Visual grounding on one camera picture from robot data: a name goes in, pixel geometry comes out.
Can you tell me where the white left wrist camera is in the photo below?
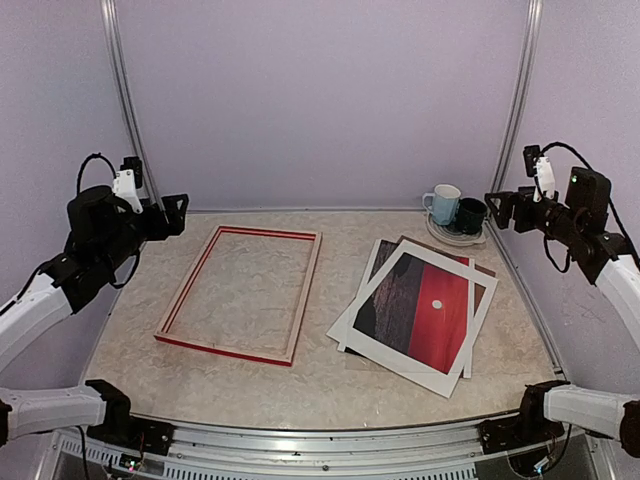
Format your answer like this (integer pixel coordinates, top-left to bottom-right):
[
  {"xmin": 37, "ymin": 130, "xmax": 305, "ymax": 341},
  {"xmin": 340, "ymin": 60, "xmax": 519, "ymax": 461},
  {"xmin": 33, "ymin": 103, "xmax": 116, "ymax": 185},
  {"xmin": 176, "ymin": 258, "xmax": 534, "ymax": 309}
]
[{"xmin": 112, "ymin": 156, "xmax": 143, "ymax": 214}]

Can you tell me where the white plate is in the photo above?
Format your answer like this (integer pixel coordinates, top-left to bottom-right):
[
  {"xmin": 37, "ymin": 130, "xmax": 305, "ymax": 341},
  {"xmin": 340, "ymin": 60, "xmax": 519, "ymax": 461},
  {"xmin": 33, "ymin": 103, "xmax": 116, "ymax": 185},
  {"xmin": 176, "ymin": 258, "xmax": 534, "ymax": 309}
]
[{"xmin": 426, "ymin": 213, "xmax": 486, "ymax": 247}]

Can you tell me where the brown frame backing board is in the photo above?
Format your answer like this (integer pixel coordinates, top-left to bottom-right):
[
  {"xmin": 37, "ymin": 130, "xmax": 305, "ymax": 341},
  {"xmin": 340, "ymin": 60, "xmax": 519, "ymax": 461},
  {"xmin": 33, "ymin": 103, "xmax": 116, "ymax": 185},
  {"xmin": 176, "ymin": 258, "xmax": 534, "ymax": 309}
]
[{"xmin": 337, "ymin": 236, "xmax": 496, "ymax": 379}]

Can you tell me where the aluminium corner post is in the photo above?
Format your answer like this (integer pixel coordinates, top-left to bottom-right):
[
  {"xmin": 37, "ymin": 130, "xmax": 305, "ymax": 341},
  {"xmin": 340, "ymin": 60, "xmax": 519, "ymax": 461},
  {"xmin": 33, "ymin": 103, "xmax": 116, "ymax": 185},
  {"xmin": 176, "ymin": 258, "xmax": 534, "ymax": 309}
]
[
  {"xmin": 99, "ymin": 0, "xmax": 164, "ymax": 211},
  {"xmin": 490, "ymin": 0, "xmax": 544, "ymax": 193}
]

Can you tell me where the red sunset photo white border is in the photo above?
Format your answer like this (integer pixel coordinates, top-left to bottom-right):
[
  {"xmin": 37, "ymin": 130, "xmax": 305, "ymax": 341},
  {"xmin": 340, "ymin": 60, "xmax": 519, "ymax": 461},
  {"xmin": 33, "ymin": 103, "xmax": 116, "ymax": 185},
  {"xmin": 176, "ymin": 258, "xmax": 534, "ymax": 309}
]
[{"xmin": 327, "ymin": 240, "xmax": 498, "ymax": 398}]

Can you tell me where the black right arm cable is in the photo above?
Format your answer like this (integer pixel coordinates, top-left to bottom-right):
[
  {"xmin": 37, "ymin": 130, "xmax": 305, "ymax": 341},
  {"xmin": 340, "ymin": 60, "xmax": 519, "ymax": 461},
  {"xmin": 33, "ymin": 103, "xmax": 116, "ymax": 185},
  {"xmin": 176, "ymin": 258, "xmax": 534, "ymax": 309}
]
[{"xmin": 539, "ymin": 141, "xmax": 634, "ymax": 274}]

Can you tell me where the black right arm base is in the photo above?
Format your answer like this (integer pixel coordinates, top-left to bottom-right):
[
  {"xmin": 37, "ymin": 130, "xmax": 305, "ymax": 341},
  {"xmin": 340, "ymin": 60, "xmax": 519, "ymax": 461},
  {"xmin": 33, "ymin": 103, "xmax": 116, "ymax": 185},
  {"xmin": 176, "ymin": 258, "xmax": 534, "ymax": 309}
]
[{"xmin": 477, "ymin": 414, "xmax": 565, "ymax": 455}]

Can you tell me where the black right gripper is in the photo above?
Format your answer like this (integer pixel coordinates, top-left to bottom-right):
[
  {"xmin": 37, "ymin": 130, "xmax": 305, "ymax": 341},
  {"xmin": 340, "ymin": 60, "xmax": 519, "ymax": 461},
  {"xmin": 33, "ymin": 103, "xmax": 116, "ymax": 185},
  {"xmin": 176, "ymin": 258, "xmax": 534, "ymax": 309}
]
[{"xmin": 487, "ymin": 186, "xmax": 585, "ymax": 245}]

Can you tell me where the right aluminium corner post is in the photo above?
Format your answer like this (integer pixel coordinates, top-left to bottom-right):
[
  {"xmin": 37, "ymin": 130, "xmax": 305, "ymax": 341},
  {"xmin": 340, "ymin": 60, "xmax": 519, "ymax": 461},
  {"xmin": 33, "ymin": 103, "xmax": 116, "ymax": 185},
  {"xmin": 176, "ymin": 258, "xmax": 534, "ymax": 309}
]
[{"xmin": 490, "ymin": 0, "xmax": 544, "ymax": 193}]

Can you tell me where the left aluminium corner post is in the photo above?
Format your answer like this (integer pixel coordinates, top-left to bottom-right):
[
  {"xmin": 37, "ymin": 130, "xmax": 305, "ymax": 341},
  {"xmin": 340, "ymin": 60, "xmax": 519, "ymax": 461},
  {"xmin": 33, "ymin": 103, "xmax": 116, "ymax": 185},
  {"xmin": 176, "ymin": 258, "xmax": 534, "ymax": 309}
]
[{"xmin": 99, "ymin": 0, "xmax": 164, "ymax": 211}]

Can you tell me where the aluminium front rail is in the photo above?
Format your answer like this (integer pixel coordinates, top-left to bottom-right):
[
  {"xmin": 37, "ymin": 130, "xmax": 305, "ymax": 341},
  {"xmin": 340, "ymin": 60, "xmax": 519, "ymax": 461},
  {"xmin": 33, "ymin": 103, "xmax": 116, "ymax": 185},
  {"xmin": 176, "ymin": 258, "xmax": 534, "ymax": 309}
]
[{"xmin": 37, "ymin": 414, "xmax": 616, "ymax": 480}]

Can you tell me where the dark green mug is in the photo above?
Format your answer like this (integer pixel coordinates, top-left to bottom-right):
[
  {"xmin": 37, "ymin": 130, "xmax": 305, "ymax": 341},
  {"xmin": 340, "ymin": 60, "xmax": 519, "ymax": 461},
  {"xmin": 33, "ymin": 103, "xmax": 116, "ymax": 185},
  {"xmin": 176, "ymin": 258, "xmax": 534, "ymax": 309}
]
[{"xmin": 454, "ymin": 197, "xmax": 487, "ymax": 235}]

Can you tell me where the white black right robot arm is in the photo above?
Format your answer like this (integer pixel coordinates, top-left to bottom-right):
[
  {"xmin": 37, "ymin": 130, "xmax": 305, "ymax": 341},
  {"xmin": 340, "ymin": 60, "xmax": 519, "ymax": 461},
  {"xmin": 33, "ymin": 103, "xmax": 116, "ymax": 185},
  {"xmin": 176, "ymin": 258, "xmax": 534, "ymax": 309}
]
[{"xmin": 484, "ymin": 167, "xmax": 639, "ymax": 458}]

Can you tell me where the light blue mug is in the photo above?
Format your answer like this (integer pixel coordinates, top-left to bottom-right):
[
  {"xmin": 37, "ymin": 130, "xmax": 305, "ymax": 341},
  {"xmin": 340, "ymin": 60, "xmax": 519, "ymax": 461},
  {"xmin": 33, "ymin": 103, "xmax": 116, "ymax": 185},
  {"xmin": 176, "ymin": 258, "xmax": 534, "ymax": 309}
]
[{"xmin": 422, "ymin": 184, "xmax": 461, "ymax": 226}]

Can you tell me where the red wooden picture frame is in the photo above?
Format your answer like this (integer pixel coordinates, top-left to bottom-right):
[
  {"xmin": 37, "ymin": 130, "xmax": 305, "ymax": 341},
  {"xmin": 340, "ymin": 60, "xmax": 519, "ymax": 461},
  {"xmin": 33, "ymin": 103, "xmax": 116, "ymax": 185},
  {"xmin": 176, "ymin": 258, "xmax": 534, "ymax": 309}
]
[{"xmin": 154, "ymin": 225, "xmax": 322, "ymax": 367}]

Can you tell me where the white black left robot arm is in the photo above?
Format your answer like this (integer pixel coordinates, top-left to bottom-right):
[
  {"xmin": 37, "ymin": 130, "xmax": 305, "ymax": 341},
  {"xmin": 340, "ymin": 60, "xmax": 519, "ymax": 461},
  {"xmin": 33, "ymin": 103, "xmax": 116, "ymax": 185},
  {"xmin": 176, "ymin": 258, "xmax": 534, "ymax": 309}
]
[{"xmin": 1, "ymin": 185, "xmax": 189, "ymax": 445}]

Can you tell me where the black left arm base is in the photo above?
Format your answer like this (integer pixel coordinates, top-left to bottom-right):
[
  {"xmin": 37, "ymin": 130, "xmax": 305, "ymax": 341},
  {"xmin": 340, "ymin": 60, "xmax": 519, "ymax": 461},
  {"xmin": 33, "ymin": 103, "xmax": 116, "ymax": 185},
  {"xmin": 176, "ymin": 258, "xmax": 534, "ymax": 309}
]
[{"xmin": 87, "ymin": 411, "xmax": 175, "ymax": 456}]

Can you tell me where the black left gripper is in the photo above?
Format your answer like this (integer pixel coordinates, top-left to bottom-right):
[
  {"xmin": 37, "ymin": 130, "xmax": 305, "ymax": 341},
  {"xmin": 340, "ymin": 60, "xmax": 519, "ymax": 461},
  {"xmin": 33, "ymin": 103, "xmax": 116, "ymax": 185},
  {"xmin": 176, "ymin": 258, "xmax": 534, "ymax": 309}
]
[{"xmin": 97, "ymin": 193, "xmax": 188, "ymax": 275}]

